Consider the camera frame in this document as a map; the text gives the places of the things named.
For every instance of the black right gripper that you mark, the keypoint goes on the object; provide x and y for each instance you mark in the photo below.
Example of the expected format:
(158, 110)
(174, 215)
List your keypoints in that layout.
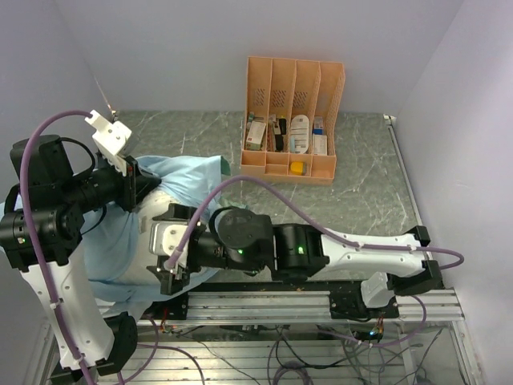
(175, 280)

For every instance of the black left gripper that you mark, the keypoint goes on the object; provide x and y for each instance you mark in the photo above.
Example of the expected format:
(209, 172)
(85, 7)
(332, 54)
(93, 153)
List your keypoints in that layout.
(135, 181)

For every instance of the green satin pillowcase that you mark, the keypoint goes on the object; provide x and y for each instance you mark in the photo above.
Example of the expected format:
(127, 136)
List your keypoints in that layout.
(109, 240)

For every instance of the white pillow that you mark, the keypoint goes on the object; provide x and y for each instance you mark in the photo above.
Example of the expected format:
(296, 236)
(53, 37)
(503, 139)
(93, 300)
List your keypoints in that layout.
(154, 204)

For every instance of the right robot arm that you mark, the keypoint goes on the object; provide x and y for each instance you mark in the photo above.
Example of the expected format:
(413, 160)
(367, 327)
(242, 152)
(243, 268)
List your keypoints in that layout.
(239, 239)

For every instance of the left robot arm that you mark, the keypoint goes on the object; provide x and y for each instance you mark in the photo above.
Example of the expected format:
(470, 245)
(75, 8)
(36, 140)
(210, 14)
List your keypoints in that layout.
(56, 269)

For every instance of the white red medicine box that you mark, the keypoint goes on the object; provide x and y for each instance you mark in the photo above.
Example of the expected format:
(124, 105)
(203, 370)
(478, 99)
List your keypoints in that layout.
(255, 136)

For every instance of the yellow tape measure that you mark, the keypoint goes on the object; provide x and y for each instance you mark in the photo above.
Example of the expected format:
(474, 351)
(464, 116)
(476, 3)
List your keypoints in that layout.
(298, 168)

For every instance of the black remote control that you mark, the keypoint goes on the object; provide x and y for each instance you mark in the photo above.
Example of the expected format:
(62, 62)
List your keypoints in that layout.
(279, 133)

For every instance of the white oval pill pack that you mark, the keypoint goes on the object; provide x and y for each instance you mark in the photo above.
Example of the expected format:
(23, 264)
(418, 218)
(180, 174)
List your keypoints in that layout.
(299, 134)

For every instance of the white blue medicine box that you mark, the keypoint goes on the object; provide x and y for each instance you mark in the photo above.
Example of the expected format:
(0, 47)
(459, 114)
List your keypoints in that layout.
(320, 142)

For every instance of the orange desk file organizer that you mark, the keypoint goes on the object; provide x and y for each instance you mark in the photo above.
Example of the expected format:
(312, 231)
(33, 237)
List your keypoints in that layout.
(291, 109)

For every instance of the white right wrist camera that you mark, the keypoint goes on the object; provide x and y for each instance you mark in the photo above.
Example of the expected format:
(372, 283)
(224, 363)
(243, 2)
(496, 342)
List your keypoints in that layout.
(164, 238)

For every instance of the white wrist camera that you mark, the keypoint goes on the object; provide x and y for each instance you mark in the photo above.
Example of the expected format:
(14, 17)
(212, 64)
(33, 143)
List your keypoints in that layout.
(115, 141)
(164, 238)

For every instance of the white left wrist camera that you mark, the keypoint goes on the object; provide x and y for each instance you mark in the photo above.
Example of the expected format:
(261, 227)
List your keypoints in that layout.
(115, 141)

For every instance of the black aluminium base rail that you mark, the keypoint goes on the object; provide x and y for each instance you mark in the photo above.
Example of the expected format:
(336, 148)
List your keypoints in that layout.
(239, 302)

